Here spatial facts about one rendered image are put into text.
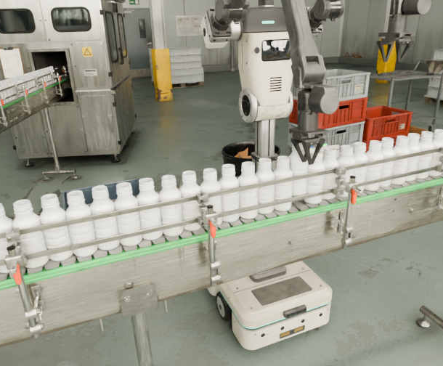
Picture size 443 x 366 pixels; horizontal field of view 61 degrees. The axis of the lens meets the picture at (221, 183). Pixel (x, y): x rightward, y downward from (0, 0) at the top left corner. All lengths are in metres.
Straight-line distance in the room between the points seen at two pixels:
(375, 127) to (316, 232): 2.85
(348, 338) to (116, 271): 1.49
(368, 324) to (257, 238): 1.32
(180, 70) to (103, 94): 6.03
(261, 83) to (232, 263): 0.85
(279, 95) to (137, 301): 1.08
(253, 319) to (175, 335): 0.50
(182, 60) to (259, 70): 8.87
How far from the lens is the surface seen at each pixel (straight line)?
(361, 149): 1.29
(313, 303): 2.05
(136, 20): 13.10
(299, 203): 1.22
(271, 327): 1.98
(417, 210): 1.53
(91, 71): 4.59
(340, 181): 1.20
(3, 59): 4.87
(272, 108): 1.74
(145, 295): 1.08
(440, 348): 2.34
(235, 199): 1.07
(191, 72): 10.61
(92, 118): 4.69
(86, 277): 1.02
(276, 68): 1.71
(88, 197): 1.60
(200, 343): 2.13
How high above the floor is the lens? 1.53
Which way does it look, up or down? 23 degrees down
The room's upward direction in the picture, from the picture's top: 2 degrees counter-clockwise
